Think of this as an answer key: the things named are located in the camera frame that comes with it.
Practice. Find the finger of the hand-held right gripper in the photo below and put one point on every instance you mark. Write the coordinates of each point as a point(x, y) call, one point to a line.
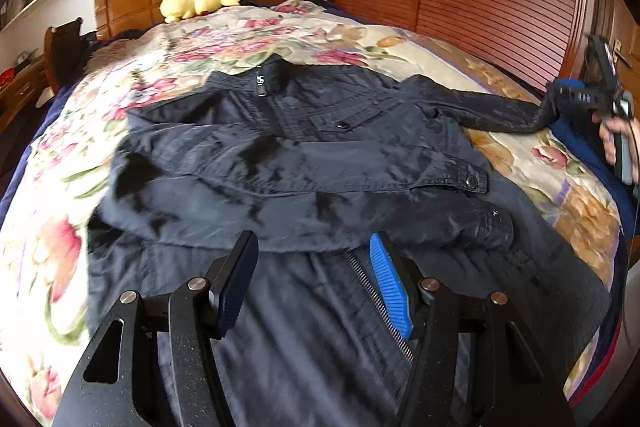
point(570, 99)

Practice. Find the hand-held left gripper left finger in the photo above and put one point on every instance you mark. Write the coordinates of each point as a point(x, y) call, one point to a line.
point(237, 292)

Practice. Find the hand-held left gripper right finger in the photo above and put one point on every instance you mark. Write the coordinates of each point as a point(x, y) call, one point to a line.
point(390, 287)

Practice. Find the dark navy jacket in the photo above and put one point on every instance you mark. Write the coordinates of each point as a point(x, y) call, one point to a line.
point(300, 167)

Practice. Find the person's right hand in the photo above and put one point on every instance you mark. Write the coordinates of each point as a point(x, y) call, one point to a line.
point(610, 139)

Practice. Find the wooden door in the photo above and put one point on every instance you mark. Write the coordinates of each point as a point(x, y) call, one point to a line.
point(622, 22)

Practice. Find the blue folded garment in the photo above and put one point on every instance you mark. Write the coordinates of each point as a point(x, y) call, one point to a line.
point(590, 157)

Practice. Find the floral blanket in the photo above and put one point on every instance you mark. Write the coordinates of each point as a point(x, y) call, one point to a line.
point(75, 157)

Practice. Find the wooden desk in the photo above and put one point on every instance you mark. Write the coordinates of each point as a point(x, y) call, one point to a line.
point(20, 92)

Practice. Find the wooden chair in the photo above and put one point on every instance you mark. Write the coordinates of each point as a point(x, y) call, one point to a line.
point(62, 52)

